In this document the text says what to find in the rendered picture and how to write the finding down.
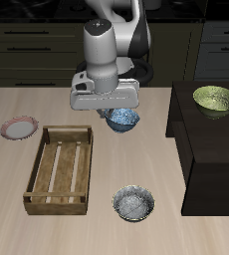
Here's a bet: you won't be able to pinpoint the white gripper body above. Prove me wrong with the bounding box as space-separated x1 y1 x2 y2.
69 78 140 112

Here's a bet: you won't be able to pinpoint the blue bowl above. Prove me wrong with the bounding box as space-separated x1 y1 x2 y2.
104 108 141 134

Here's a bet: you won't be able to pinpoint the green bowl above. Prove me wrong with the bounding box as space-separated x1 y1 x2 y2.
192 85 229 121

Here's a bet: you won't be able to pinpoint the dark kitchen cupboards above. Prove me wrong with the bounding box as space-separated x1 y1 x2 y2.
0 0 229 89

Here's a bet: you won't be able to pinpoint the wooden slat tray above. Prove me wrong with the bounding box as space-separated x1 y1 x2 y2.
22 125 95 216

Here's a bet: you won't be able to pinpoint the small pink fluted dish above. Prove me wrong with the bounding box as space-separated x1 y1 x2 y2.
0 116 40 141

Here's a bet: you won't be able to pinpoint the grey bowl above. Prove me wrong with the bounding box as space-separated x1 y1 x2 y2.
112 184 156 223

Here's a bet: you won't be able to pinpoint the dark wooden cabinet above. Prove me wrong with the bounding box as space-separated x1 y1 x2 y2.
165 80 229 217

